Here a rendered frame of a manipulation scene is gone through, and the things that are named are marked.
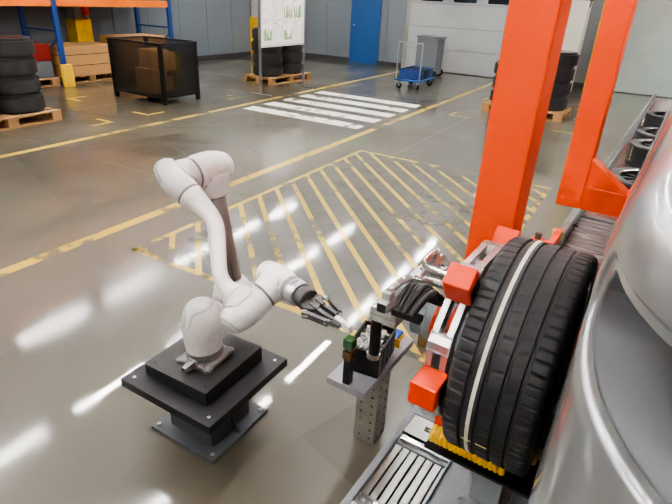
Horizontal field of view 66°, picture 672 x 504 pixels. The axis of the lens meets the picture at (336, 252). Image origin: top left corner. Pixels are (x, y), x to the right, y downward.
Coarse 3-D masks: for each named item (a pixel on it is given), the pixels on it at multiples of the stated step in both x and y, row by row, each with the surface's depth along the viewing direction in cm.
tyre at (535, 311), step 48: (528, 240) 148; (480, 288) 133; (528, 288) 129; (576, 288) 126; (480, 336) 128; (528, 336) 123; (480, 384) 127; (528, 384) 121; (480, 432) 132; (528, 432) 123
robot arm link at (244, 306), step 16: (192, 192) 185; (192, 208) 186; (208, 208) 185; (208, 224) 183; (224, 240) 182; (224, 256) 180; (224, 272) 177; (224, 288) 174; (240, 288) 172; (256, 288) 173; (224, 304) 173; (240, 304) 169; (256, 304) 170; (272, 304) 175; (224, 320) 169; (240, 320) 168; (256, 320) 172
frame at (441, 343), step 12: (480, 252) 152; (492, 252) 151; (468, 264) 143; (480, 264) 144; (480, 276) 141; (444, 300) 140; (444, 312) 139; (456, 312) 138; (444, 324) 140; (456, 324) 136; (432, 336) 138; (444, 336) 136; (456, 336) 138; (432, 348) 138; (444, 348) 135; (432, 360) 140; (444, 360) 137; (444, 372) 138
